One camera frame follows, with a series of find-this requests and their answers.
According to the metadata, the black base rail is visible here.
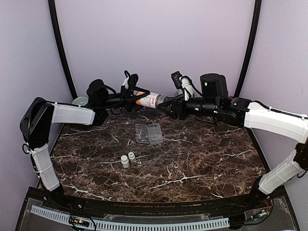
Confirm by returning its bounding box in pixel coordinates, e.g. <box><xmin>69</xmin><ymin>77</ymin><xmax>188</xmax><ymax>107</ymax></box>
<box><xmin>24</xmin><ymin>185</ymin><xmax>287</xmax><ymax>217</ymax></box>

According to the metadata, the black left frame post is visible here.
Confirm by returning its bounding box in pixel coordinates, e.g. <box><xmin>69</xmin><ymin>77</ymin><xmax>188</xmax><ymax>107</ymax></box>
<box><xmin>48</xmin><ymin>0</ymin><xmax>77</xmax><ymax>99</ymax></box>

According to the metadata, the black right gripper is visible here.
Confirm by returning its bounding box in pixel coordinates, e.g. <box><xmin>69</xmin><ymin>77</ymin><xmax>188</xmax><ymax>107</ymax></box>
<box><xmin>159</xmin><ymin>92</ymin><xmax>220</xmax><ymax>119</ymax></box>

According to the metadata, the orange pill bottle grey cap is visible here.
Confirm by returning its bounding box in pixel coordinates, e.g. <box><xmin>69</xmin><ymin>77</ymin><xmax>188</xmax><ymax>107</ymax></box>
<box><xmin>136</xmin><ymin>92</ymin><xmax>159</xmax><ymax>109</ymax></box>

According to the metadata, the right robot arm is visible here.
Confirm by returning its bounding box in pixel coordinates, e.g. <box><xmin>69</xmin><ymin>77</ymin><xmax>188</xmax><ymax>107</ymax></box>
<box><xmin>158</xmin><ymin>72</ymin><xmax>308</xmax><ymax>209</ymax></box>

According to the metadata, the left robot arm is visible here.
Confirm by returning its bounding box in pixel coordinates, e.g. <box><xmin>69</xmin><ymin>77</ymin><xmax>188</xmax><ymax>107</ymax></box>
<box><xmin>20</xmin><ymin>75</ymin><xmax>150</xmax><ymax>210</ymax></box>

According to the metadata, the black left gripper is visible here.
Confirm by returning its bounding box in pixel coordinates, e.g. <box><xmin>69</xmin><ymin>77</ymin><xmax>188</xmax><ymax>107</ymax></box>
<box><xmin>100</xmin><ymin>84</ymin><xmax>152</xmax><ymax>112</ymax></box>

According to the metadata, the black right frame post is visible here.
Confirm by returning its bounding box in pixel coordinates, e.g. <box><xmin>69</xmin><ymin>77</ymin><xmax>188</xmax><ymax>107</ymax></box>
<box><xmin>234</xmin><ymin>0</ymin><xmax>262</xmax><ymax>97</ymax></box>

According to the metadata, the teal bowl on plate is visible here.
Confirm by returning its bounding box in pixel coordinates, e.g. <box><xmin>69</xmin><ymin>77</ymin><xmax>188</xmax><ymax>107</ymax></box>
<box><xmin>72</xmin><ymin>96</ymin><xmax>89</xmax><ymax>106</ymax></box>

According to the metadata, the white pill bottle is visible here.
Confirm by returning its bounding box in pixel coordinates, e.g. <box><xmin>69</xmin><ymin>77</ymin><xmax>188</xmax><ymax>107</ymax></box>
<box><xmin>128</xmin><ymin>152</ymin><xmax>136</xmax><ymax>162</ymax></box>
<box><xmin>121</xmin><ymin>155</ymin><xmax>129</xmax><ymax>168</ymax></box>

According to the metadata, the clear plastic pill organizer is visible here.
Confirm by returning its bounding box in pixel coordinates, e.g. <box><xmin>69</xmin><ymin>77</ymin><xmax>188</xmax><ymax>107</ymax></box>
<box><xmin>135</xmin><ymin>123</ymin><xmax>163</xmax><ymax>144</ymax></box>

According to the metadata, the white pill bottle rear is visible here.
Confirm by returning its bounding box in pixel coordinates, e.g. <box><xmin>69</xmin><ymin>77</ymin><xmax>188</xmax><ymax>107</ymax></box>
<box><xmin>128</xmin><ymin>152</ymin><xmax>136</xmax><ymax>162</ymax></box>

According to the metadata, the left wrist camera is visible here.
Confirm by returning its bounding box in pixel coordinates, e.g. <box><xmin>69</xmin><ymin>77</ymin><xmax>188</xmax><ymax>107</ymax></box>
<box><xmin>122</xmin><ymin>70</ymin><xmax>139</xmax><ymax>90</ymax></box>

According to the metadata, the white pill bottle front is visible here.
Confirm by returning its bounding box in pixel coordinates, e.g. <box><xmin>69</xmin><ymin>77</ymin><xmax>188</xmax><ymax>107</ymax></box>
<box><xmin>121</xmin><ymin>155</ymin><xmax>129</xmax><ymax>168</ymax></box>

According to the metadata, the black frame post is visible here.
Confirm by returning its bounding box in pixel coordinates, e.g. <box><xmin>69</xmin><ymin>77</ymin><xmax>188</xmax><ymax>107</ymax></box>
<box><xmin>48</xmin><ymin>0</ymin><xmax>77</xmax><ymax>99</ymax></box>
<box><xmin>234</xmin><ymin>0</ymin><xmax>262</xmax><ymax>97</ymax></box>

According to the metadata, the white slotted cable duct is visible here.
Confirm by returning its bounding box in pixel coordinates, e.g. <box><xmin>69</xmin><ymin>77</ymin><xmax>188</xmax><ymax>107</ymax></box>
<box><xmin>30</xmin><ymin>205</ymin><xmax>230</xmax><ymax>231</ymax></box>

